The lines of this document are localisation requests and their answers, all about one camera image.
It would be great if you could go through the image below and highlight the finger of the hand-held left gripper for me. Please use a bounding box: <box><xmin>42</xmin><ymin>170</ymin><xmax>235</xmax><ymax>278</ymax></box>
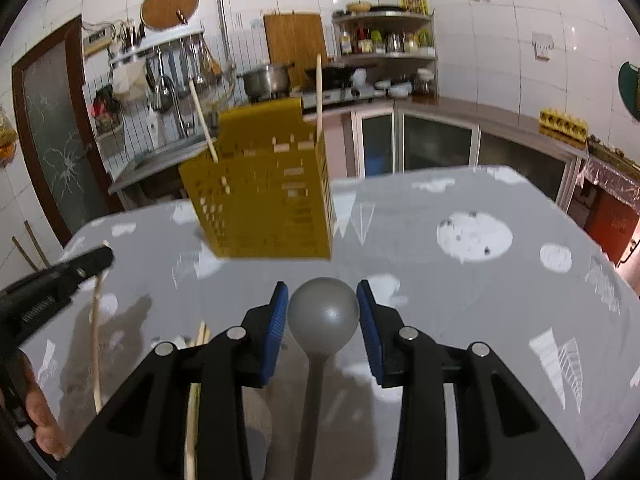
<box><xmin>0</xmin><ymin>246</ymin><xmax>115</xmax><ymax>307</ymax></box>

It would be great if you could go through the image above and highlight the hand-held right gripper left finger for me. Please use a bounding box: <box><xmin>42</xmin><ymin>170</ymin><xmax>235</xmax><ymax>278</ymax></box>
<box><xmin>57</xmin><ymin>281</ymin><xmax>291</xmax><ymax>480</ymax></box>

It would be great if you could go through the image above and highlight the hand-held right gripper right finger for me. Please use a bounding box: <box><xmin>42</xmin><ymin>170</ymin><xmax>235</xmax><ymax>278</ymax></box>
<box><xmin>355</xmin><ymin>280</ymin><xmax>586</xmax><ymax>480</ymax></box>

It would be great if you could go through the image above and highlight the grey spoon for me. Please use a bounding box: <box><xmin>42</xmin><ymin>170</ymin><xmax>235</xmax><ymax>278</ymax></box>
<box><xmin>287</xmin><ymin>276</ymin><xmax>361</xmax><ymax>480</ymax></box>

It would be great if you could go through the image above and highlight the yellow utensil holder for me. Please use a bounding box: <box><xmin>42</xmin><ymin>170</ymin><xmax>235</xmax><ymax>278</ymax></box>
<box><xmin>178</xmin><ymin>97</ymin><xmax>337</xmax><ymax>262</ymax></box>

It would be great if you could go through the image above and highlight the row of hanging kitchen utensils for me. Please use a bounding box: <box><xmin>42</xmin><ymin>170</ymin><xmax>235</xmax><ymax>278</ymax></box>
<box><xmin>145</xmin><ymin>35</ymin><xmax>223</xmax><ymax>111</ymax></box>

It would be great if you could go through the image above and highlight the person's left hand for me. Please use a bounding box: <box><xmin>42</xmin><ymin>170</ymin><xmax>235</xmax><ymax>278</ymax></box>
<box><xmin>22</xmin><ymin>351</ymin><xmax>71</xmax><ymax>461</ymax></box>

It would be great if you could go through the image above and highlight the grey printed tablecloth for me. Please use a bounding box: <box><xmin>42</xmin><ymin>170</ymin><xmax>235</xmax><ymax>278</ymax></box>
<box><xmin>0</xmin><ymin>165</ymin><xmax>640</xmax><ymax>480</ymax></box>

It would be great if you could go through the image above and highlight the brown framed glass door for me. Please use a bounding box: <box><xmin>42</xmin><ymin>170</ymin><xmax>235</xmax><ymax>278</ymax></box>
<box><xmin>11</xmin><ymin>15</ymin><xmax>123</xmax><ymax>246</ymax></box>

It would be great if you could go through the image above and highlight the steel kitchen sink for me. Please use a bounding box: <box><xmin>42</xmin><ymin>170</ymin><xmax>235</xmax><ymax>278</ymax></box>
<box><xmin>107</xmin><ymin>135</ymin><xmax>211</xmax><ymax>196</ymax></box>

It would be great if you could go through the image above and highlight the yellow hanging bag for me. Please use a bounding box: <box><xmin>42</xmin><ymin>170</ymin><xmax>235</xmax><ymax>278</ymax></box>
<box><xmin>0</xmin><ymin>110</ymin><xmax>18</xmax><ymax>166</ymax></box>

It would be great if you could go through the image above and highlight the white hanging cloth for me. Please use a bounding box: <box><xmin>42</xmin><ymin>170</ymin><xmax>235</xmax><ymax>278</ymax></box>
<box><xmin>111</xmin><ymin>62</ymin><xmax>143</xmax><ymax>98</ymax></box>

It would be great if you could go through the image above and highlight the glass door kitchen cabinet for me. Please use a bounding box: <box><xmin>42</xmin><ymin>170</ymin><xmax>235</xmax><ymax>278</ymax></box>
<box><xmin>350</xmin><ymin>100</ymin><xmax>586</xmax><ymax>211</ymax></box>

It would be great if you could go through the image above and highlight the steel faucet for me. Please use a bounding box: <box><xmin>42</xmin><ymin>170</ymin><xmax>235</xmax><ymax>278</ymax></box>
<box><xmin>157</xmin><ymin>77</ymin><xmax>188</xmax><ymax>138</ymax></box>

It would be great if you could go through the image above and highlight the steel gas stove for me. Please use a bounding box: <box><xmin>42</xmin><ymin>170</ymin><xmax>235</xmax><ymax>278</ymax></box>
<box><xmin>290</xmin><ymin>85</ymin><xmax>388</xmax><ymax>106</ymax></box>

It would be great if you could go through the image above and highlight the stack of white bowls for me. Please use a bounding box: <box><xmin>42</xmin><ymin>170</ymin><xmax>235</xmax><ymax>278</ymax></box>
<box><xmin>372</xmin><ymin>79</ymin><xmax>413</xmax><ymax>100</ymax></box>

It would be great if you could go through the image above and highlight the steel cooking pot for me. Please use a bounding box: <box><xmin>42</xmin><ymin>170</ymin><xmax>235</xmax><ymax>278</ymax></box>
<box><xmin>237</xmin><ymin>62</ymin><xmax>295</xmax><ymax>101</ymax></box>

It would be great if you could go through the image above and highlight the black wok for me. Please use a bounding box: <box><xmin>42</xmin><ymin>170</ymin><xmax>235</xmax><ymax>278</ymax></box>
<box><xmin>305</xmin><ymin>62</ymin><xmax>358</xmax><ymax>88</ymax></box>

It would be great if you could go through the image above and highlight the steel corner shelf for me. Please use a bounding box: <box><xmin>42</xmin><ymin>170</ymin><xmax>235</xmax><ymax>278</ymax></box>
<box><xmin>331</xmin><ymin>10</ymin><xmax>440</xmax><ymax>98</ymax></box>

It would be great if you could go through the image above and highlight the round wooden lid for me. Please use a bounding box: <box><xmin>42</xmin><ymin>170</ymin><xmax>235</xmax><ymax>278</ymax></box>
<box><xmin>140</xmin><ymin>0</ymin><xmax>201</xmax><ymax>31</ymax></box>

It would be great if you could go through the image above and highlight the yellow egg carton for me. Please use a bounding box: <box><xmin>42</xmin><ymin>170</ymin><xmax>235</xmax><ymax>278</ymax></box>
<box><xmin>537</xmin><ymin>107</ymin><xmax>590</xmax><ymax>142</ymax></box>

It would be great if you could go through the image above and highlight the wooden cutting board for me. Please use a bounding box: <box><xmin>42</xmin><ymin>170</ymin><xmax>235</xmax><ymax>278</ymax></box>
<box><xmin>263</xmin><ymin>12</ymin><xmax>329</xmax><ymax>88</ymax></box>

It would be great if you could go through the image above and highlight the row of condiment bottles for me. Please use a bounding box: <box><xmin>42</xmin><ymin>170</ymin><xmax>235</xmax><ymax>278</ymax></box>
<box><xmin>337</xmin><ymin>25</ymin><xmax>435</xmax><ymax>56</ymax></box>

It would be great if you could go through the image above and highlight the foil covered shelf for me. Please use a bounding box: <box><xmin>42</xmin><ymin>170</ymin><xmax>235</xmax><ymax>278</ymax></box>
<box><xmin>582</xmin><ymin>140</ymin><xmax>640</xmax><ymax>196</ymax></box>

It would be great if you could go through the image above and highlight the green round object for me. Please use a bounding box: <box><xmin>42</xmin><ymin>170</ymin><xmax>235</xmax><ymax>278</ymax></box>
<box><xmin>617</xmin><ymin>60</ymin><xmax>640</xmax><ymax>123</ymax></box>

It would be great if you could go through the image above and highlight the steel wall utensil rack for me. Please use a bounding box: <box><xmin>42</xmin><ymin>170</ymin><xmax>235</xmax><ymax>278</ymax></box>
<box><xmin>107</xmin><ymin>27</ymin><xmax>206</xmax><ymax>66</ymax></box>

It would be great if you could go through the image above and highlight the grey wall pipe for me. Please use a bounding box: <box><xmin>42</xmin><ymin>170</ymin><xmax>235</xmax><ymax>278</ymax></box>
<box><xmin>214</xmin><ymin>0</ymin><xmax>236</xmax><ymax>76</ymax></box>

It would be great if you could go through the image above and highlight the white wall socket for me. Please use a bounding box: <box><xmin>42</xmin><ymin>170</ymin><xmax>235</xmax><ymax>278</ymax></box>
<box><xmin>531</xmin><ymin>31</ymin><xmax>555</xmax><ymax>61</ymax></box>

